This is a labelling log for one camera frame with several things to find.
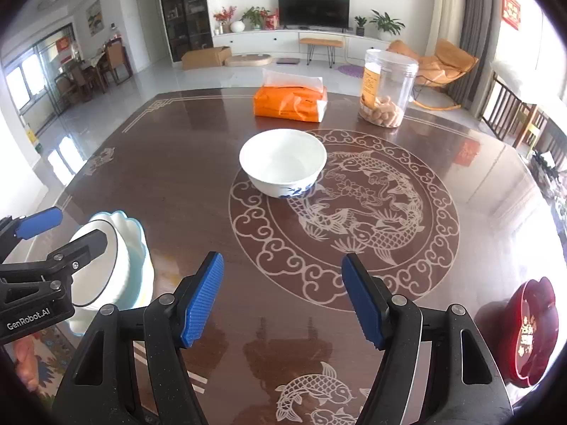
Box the black television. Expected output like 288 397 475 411
277 0 350 28

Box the wooden dining table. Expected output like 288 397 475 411
54 55 109 98

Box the clear plastic jar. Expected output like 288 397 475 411
359 49 419 129

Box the white television cabinet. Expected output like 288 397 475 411
212 27 402 58

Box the leafy green potted plant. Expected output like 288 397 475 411
241 6 271 31

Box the white bowl with blue pattern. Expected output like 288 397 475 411
239 128 327 198

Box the wooden bench with metal legs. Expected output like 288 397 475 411
299 38 344 69

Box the white bowl with black rim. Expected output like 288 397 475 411
68 221 131 308

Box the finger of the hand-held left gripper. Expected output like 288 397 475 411
0 230 108 306
0 207 63 266

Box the large red flower-shaped plate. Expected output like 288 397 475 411
509 277 557 388

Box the white door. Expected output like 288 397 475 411
134 0 162 65

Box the red window poster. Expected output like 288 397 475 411
502 0 521 32

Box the white scalloped bowl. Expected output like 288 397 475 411
70 210 156 337

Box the orange tissue pack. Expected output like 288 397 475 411
253 68 329 123

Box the beige sheer curtain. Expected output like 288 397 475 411
426 0 466 58

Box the large green potted plant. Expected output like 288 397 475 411
370 9 406 40

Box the brown dining chair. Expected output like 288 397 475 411
104 38 134 86

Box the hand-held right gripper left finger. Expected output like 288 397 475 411
52 251 225 425

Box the orange rocking chair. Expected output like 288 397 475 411
387 38 479 111

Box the pile of finger biscuits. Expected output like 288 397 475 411
360 95 404 128

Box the beige oval pet bed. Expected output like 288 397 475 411
226 53 273 68

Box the dark display cabinet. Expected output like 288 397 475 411
156 0 214 63

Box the grey curtain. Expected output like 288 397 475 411
447 0 503 118

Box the dark wooden chair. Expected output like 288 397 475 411
481 71 567 151

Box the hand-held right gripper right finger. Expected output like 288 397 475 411
341 253 515 425

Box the framed wall painting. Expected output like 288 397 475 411
85 0 105 36

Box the red flower bouquet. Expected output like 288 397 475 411
213 6 237 34

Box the person's left hand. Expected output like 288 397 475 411
11 334 47 386

